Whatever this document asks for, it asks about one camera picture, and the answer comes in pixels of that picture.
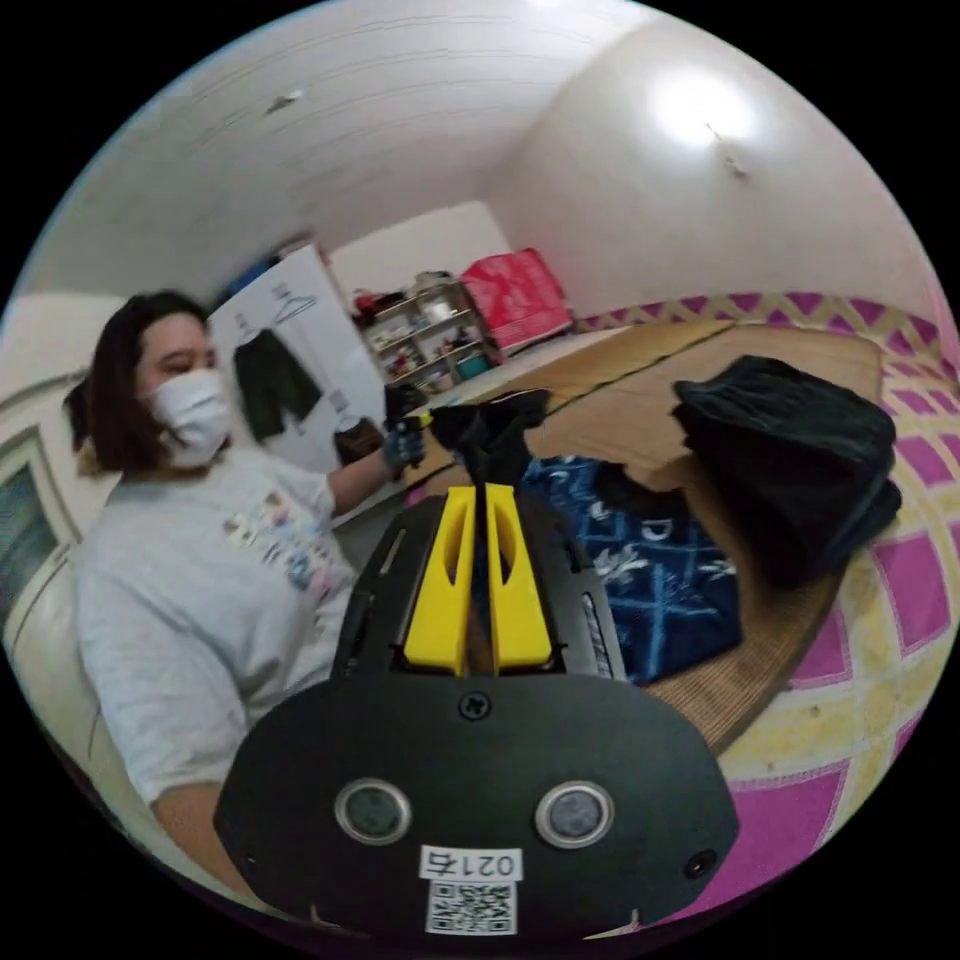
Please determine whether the pile of clothes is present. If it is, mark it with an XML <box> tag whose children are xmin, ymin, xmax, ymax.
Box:
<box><xmin>670</xmin><ymin>355</ymin><xmax>904</xmax><ymax>591</ymax></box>

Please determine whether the red patterned carton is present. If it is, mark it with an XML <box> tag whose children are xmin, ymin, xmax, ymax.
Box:
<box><xmin>458</xmin><ymin>248</ymin><xmax>576</xmax><ymax>355</ymax></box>

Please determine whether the blue printed long sleeve shirt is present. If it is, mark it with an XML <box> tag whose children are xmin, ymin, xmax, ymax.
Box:
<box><xmin>430</xmin><ymin>388</ymin><xmax>745</xmax><ymax>685</ymax></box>

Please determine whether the open shelf with items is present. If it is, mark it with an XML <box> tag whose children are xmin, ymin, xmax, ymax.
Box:
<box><xmin>358</xmin><ymin>275</ymin><xmax>502</xmax><ymax>394</ymax></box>

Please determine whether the person's right forearm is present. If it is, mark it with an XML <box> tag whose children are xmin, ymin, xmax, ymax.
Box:
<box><xmin>149</xmin><ymin>778</ymin><xmax>260</xmax><ymax>901</ymax></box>

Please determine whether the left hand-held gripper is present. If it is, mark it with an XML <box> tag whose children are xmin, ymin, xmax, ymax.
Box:
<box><xmin>383</xmin><ymin>380</ymin><xmax>436</xmax><ymax>451</ymax></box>

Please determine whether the window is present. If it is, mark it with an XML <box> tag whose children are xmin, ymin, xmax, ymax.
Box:
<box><xmin>0</xmin><ymin>423</ymin><xmax>80</xmax><ymax>609</ymax></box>

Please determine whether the bed with woven mat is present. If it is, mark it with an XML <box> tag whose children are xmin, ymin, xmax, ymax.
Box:
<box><xmin>329</xmin><ymin>290</ymin><xmax>960</xmax><ymax>925</ymax></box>

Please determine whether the white cupboard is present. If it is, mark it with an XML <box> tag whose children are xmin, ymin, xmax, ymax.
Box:
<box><xmin>206</xmin><ymin>242</ymin><xmax>388</xmax><ymax>475</ymax></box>

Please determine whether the dark hanging garment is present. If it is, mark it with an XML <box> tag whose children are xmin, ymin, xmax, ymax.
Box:
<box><xmin>232</xmin><ymin>328</ymin><xmax>325</xmax><ymax>445</ymax></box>

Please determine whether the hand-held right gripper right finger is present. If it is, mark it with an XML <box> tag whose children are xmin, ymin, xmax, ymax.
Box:
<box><xmin>485</xmin><ymin>482</ymin><xmax>566</xmax><ymax>673</ymax></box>

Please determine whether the person's left forearm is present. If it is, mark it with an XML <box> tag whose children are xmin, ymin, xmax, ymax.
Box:
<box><xmin>328</xmin><ymin>449</ymin><xmax>394</xmax><ymax>520</ymax></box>

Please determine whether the person's body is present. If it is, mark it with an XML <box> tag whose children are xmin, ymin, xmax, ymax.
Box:
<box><xmin>62</xmin><ymin>288</ymin><xmax>363</xmax><ymax>808</ymax></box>

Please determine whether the person's left hand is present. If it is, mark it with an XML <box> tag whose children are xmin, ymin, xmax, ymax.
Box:
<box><xmin>380</xmin><ymin>428</ymin><xmax>426</xmax><ymax>483</ymax></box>

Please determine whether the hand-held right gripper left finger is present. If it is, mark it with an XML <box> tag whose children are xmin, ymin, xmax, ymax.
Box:
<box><xmin>403</xmin><ymin>485</ymin><xmax>477</xmax><ymax>674</ymax></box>

